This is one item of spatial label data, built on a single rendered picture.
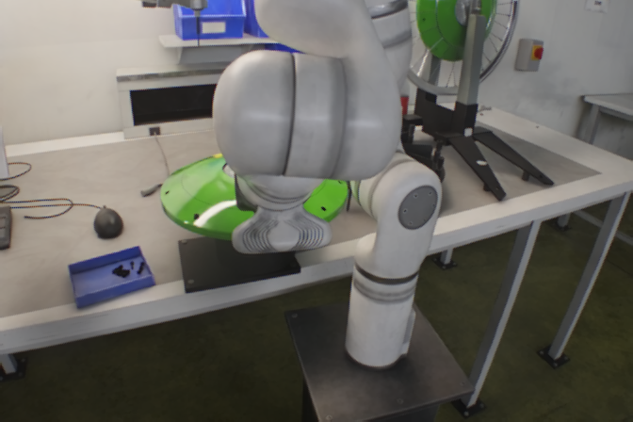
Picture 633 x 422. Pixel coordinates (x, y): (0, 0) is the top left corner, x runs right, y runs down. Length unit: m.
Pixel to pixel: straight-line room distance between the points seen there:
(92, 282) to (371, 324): 0.47
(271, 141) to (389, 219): 0.31
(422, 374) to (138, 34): 1.30
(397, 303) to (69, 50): 1.28
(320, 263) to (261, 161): 0.56
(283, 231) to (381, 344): 0.31
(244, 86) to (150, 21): 1.32
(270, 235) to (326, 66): 0.20
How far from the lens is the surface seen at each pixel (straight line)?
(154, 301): 0.71
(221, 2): 1.53
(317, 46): 0.27
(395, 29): 0.43
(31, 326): 0.74
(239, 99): 0.21
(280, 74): 0.21
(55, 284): 0.81
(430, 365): 0.71
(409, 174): 0.49
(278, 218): 0.38
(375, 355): 0.65
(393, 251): 0.53
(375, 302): 0.58
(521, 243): 1.30
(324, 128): 0.21
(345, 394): 0.65
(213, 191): 0.64
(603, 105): 2.89
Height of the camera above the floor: 1.37
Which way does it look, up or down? 25 degrees down
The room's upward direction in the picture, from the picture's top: 3 degrees clockwise
